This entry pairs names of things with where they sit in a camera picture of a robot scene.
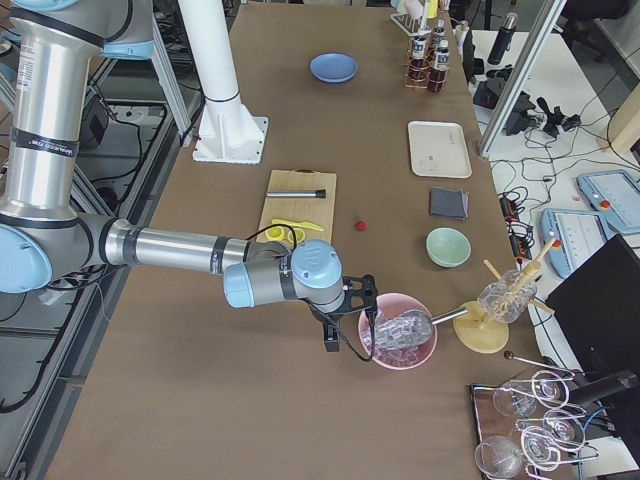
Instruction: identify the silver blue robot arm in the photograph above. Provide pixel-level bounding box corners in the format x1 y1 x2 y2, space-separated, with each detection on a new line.
1 1 378 351

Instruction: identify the dark bottle white cap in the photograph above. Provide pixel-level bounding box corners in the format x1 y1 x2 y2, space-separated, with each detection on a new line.
427 40 450 93

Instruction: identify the dark labelled bottle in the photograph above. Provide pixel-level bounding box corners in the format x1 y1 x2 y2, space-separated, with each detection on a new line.
429 19 445 50
406 31 429 87

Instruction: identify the clear glass mug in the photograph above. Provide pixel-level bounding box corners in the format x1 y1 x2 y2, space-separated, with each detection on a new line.
477 270 537 324

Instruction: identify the cream plastic tray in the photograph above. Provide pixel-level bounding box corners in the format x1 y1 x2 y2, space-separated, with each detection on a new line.
408 120 472 179

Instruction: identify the pink bowl with ice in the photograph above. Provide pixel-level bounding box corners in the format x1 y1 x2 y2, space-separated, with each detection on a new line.
373 293 438 370

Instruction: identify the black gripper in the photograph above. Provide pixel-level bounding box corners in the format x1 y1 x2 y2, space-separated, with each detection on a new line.
309 274 376 352

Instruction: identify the metal ice scoop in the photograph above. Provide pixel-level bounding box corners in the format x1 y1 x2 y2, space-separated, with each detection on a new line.
374 307 468 350

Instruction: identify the wooden cutting board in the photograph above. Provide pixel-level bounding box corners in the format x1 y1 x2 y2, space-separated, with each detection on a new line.
259 170 337 243

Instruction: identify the wooden cup stand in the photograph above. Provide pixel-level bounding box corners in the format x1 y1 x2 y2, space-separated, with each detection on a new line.
453 239 561 354

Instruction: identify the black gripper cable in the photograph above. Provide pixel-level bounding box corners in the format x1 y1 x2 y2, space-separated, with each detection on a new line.
327 307 379 363

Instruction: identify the wire glass rack tray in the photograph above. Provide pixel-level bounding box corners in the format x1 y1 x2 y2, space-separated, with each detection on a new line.
471 350 599 479

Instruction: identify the aluminium frame post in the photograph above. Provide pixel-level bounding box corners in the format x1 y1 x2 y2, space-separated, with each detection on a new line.
478 0 566 158

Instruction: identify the lemon half slice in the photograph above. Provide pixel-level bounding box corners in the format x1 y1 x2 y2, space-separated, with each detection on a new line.
265 225 286 241

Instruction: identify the blue round plate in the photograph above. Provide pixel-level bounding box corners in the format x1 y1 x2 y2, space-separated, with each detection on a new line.
309 52 359 84

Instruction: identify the yellow plastic knife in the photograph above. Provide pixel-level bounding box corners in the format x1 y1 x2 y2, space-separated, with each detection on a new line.
271 218 324 232

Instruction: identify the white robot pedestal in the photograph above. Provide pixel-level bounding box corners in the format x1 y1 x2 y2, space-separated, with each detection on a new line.
179 0 268 165

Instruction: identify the copper wire bottle rack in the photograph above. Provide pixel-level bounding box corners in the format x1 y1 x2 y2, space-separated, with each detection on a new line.
405 30 450 92

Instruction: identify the black monitor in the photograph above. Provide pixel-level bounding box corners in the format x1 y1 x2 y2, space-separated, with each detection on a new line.
546 234 639 374

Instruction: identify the blue teach pendant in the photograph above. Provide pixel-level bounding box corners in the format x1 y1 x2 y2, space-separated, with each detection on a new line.
577 169 640 234
540 209 613 279

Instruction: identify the black thermos bottle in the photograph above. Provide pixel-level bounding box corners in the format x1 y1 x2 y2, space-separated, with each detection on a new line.
487 12 518 65

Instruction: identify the steel muddler black tip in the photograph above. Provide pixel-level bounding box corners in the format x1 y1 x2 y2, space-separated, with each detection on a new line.
266 189 327 199

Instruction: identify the mint green bowl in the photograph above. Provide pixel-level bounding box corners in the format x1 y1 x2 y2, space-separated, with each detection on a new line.
425 227 471 268

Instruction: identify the grey folded cloth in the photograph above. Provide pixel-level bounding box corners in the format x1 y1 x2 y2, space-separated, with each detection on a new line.
429 187 469 220

